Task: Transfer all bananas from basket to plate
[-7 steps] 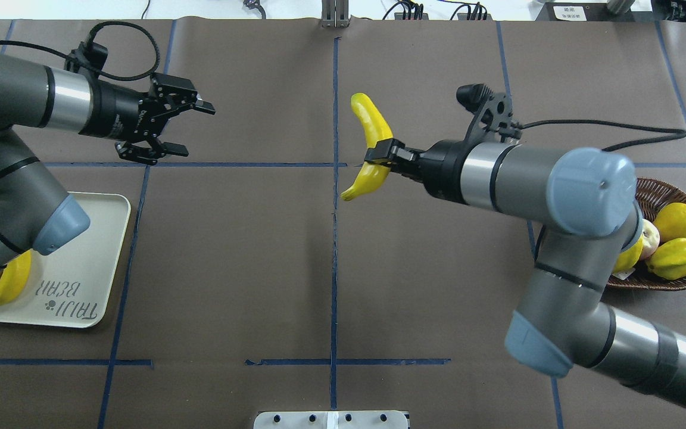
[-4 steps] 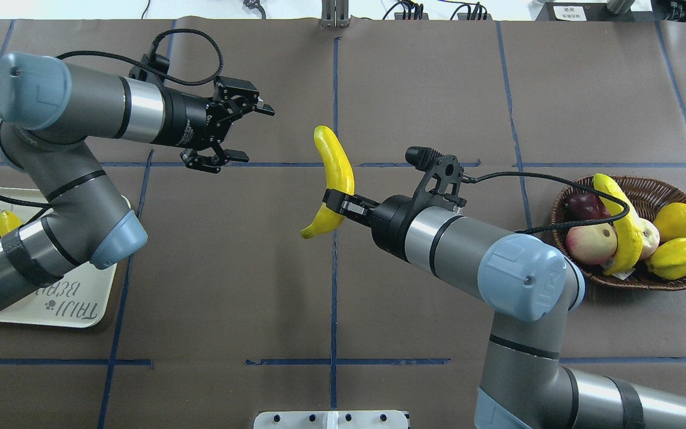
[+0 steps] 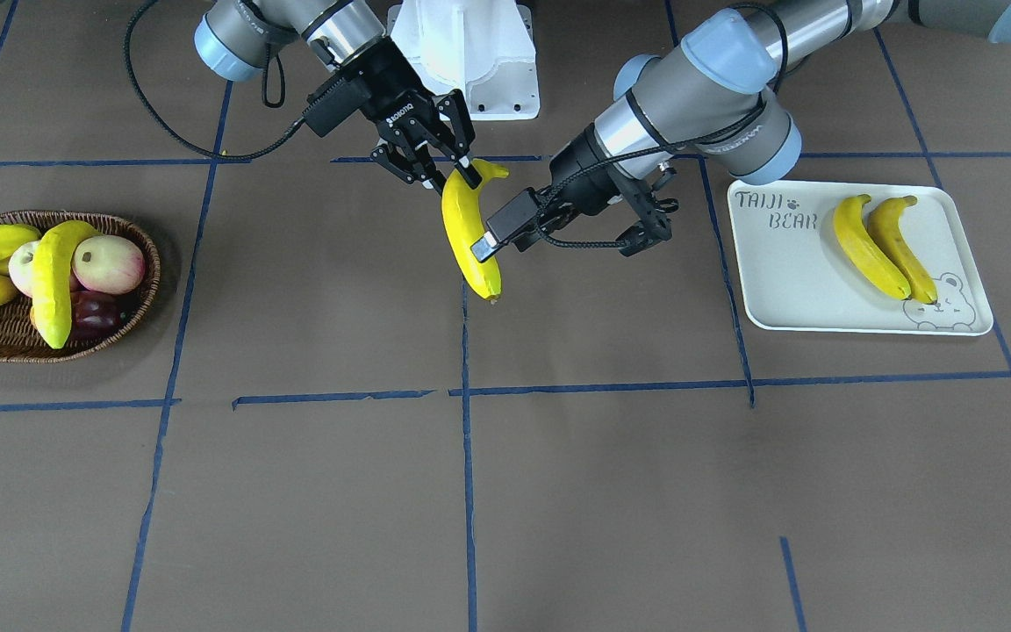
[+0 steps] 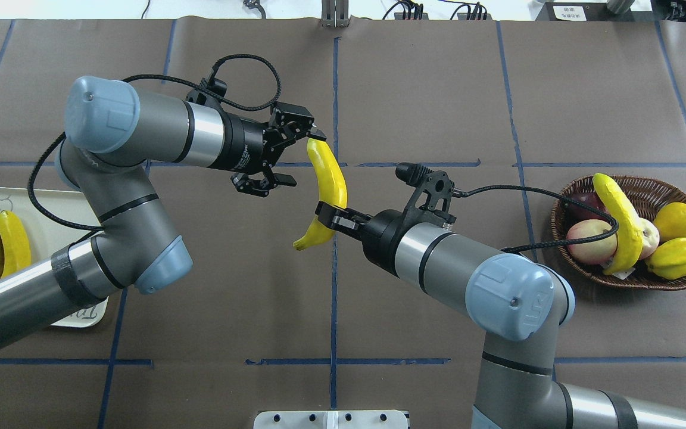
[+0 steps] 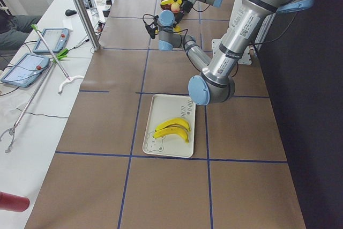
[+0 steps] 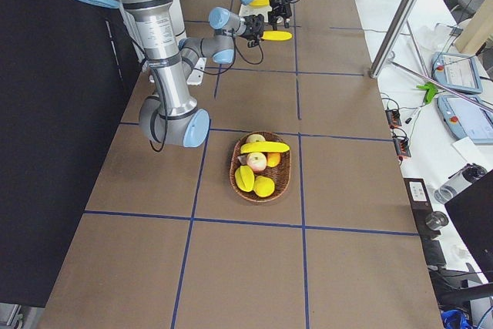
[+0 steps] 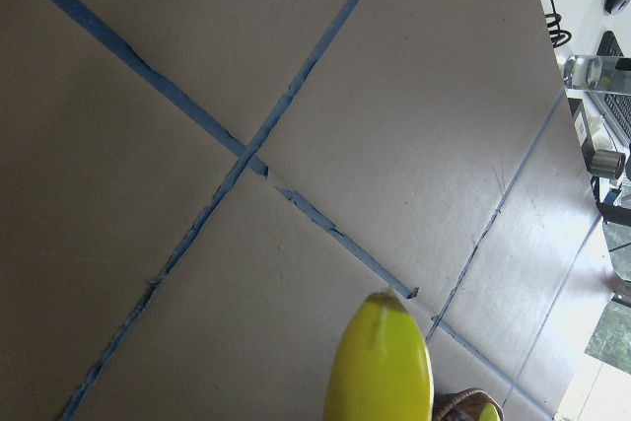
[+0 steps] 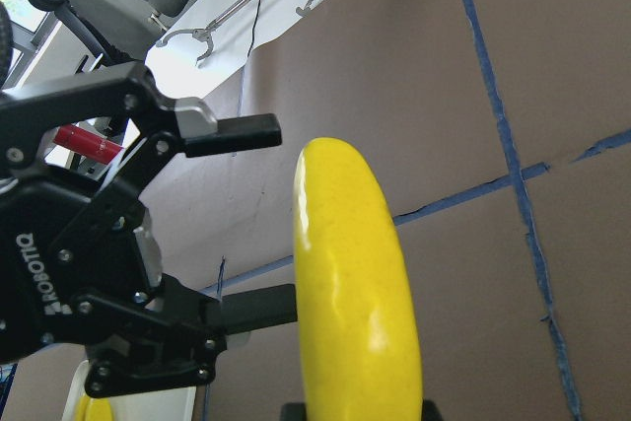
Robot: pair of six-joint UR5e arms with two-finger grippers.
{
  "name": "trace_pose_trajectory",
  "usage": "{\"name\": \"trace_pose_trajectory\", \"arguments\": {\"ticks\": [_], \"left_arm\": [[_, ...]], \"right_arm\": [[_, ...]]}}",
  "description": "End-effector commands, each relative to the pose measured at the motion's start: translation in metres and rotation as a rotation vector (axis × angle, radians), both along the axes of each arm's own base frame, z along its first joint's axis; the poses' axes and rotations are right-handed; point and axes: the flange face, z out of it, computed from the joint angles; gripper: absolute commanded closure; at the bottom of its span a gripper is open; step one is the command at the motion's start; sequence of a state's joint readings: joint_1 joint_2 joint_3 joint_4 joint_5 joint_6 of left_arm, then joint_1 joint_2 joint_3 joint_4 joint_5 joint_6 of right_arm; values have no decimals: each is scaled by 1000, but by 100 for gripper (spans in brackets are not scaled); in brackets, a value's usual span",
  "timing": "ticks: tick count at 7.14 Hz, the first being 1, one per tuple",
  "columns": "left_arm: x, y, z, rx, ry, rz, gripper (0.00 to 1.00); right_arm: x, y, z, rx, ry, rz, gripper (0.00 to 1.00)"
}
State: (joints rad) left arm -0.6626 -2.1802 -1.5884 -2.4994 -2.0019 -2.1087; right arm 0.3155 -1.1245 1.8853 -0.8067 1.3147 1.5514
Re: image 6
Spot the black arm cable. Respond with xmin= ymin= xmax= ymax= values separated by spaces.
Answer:
xmin=203 ymin=28 xmax=267 ymax=76

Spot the orange circuit board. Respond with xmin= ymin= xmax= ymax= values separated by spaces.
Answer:
xmin=385 ymin=109 xmax=402 ymax=129
xmin=392 ymin=136 xmax=411 ymax=160

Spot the orange circuit board far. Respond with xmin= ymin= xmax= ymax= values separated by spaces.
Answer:
xmin=385 ymin=109 xmax=402 ymax=129

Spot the black monitor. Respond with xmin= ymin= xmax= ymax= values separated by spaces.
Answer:
xmin=445 ymin=177 xmax=492 ymax=283

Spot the yellow lemon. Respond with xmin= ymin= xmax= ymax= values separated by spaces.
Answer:
xmin=253 ymin=176 xmax=275 ymax=198

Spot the woven wicker basket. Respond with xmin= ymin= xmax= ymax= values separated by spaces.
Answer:
xmin=230 ymin=132 xmax=291 ymax=203

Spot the long metal reacher grabber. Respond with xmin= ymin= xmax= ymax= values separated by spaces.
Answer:
xmin=406 ymin=20 xmax=430 ymax=78

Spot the far blue teach pendant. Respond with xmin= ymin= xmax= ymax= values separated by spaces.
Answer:
xmin=431 ymin=52 xmax=483 ymax=94

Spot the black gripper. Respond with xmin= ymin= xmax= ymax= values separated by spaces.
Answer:
xmin=268 ymin=0 xmax=291 ymax=29
xmin=242 ymin=15 xmax=277 ymax=48

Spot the orange fruit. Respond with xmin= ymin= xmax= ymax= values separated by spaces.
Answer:
xmin=267 ymin=152 xmax=281 ymax=168

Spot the orange circuit board near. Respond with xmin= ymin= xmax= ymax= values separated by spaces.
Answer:
xmin=392 ymin=136 xmax=411 ymax=160

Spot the yellow starfruit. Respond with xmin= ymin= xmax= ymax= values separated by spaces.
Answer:
xmin=234 ymin=166 xmax=255 ymax=192

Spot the yellow banana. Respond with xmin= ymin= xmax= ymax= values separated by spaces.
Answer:
xmin=240 ymin=141 xmax=290 ymax=154
xmin=261 ymin=30 xmax=293 ymax=42
xmin=249 ymin=0 xmax=270 ymax=8

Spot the green handled reacher grabber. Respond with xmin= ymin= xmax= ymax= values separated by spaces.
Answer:
xmin=386 ymin=57 xmax=492 ymax=113

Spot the aluminium frame post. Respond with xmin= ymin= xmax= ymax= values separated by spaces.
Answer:
xmin=369 ymin=0 xmax=417 ymax=79

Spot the clear water bottle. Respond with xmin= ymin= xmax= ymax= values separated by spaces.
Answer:
xmin=434 ymin=163 xmax=487 ymax=204

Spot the near blue teach pendant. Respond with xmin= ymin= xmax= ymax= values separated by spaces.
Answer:
xmin=437 ymin=95 xmax=492 ymax=145

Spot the blue teach pendant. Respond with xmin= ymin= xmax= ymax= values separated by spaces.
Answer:
xmin=437 ymin=95 xmax=492 ymax=145
xmin=431 ymin=52 xmax=483 ymax=94

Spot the white bear tray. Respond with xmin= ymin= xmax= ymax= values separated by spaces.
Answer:
xmin=238 ymin=5 xmax=271 ymax=24

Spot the white pedestal base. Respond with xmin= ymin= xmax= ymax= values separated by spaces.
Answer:
xmin=169 ymin=0 xmax=206 ymax=86

